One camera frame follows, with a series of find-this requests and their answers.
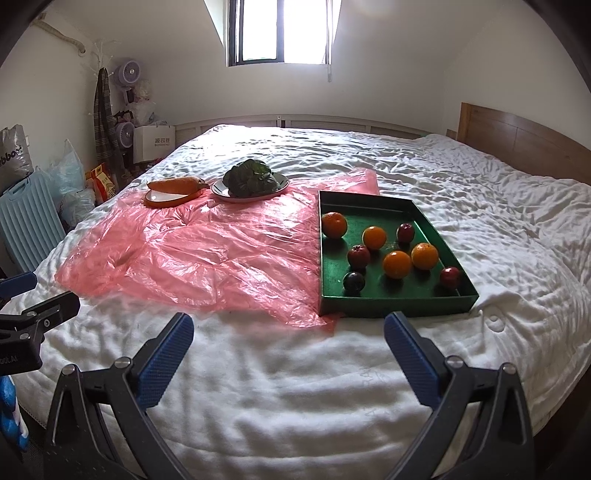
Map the pink plastic sheet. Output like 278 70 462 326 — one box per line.
55 169 380 330

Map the light blue folding board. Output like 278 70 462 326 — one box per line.
1 170 65 272

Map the plaid garment on rack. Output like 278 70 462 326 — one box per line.
93 67 130 190

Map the large textured orange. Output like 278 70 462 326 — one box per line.
321 212 348 239

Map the white paper shopping bag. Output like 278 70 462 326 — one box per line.
133 125 176 164

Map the red apple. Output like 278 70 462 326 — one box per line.
439 267 462 290
397 222 416 244
346 244 370 269

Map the purple fan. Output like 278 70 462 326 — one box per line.
115 121 135 149
113 59 141 88

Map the grey white plate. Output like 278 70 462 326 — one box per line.
211 173 290 203

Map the red yellow snack package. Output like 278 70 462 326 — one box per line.
85 163 117 205

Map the lower purple fan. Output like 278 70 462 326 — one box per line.
115 121 135 149

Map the upper purple fan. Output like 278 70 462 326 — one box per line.
113 59 141 88

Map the window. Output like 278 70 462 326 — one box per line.
224 0 342 67

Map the dark green leafy vegetable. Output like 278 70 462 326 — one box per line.
222 159 279 198

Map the white bed quilt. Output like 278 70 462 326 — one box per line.
7 126 590 479

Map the translucent plastic bag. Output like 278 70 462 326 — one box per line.
47 139 95 228

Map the large orange carrot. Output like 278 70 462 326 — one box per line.
147 177 209 195

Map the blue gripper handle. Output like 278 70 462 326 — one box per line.
0 375 29 452

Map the orange rimmed plate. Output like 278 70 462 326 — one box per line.
143 190 204 209

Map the green tray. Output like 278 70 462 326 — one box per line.
318 191 479 318

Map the grey printed bag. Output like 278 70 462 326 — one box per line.
0 124 34 193

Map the wooden headboard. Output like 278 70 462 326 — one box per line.
446 102 591 184

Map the dark purple plum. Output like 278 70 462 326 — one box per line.
342 271 366 296

